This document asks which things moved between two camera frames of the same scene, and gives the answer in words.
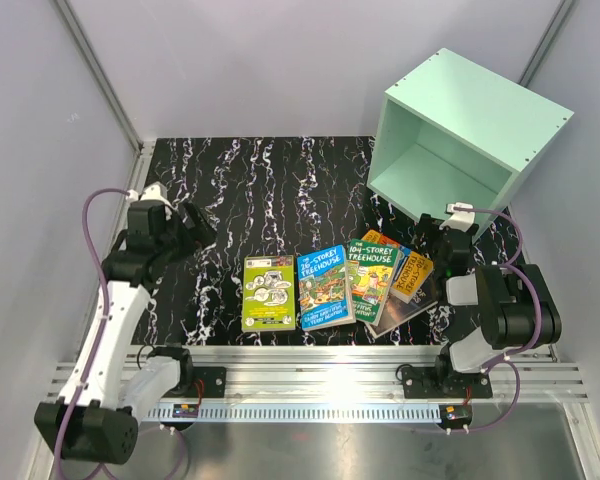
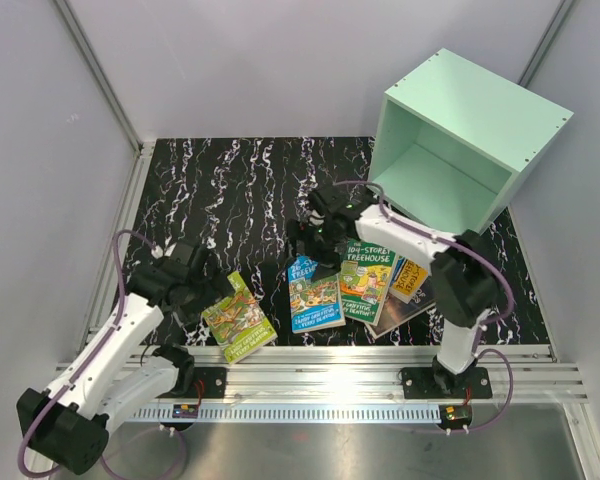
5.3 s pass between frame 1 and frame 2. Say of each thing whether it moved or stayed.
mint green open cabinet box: stayed
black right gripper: moved
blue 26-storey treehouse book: moved
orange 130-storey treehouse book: stayed
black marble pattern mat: stayed
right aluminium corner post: stayed
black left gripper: moved
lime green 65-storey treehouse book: moved
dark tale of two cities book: stayed
